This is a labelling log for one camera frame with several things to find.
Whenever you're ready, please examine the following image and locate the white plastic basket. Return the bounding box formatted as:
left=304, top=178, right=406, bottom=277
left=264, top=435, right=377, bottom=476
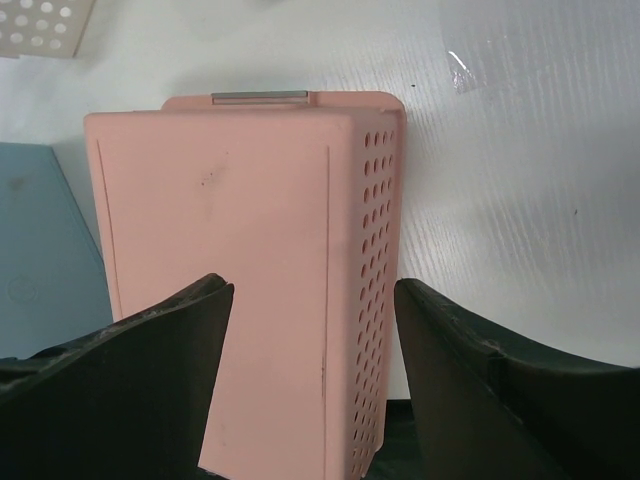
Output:
left=0, top=0, right=95, bottom=59

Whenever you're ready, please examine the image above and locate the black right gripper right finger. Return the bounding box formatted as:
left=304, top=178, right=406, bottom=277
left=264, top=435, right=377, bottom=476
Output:
left=394, top=278, right=639, bottom=479

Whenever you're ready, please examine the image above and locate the pink plastic basket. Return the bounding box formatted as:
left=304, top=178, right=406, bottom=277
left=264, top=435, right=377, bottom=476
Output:
left=84, top=91, right=407, bottom=479

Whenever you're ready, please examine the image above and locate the light blue plastic basket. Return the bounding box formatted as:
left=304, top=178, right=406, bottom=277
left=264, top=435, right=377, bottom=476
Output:
left=1, top=143, right=112, bottom=358

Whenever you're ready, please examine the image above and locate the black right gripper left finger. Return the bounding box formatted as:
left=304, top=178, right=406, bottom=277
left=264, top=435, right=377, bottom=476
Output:
left=1, top=274, right=234, bottom=479

